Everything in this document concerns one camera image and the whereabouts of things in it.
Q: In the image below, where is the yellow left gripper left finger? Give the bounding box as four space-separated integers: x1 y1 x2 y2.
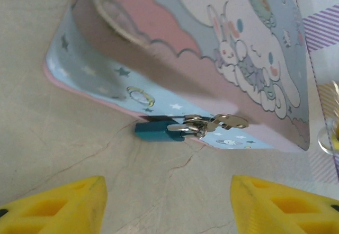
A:
0 175 108 234

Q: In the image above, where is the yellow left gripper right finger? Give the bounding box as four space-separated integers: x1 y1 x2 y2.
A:
230 175 339 234

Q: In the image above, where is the small silver key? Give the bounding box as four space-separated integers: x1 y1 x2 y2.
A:
209 113 249 132

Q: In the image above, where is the small teal padlock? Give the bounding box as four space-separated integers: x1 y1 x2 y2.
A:
134 114 209 143

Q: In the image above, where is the clear glass object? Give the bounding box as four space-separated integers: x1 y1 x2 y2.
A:
317 80 339 156

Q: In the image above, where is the silver key ring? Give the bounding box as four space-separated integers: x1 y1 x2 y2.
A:
198 118 216 139

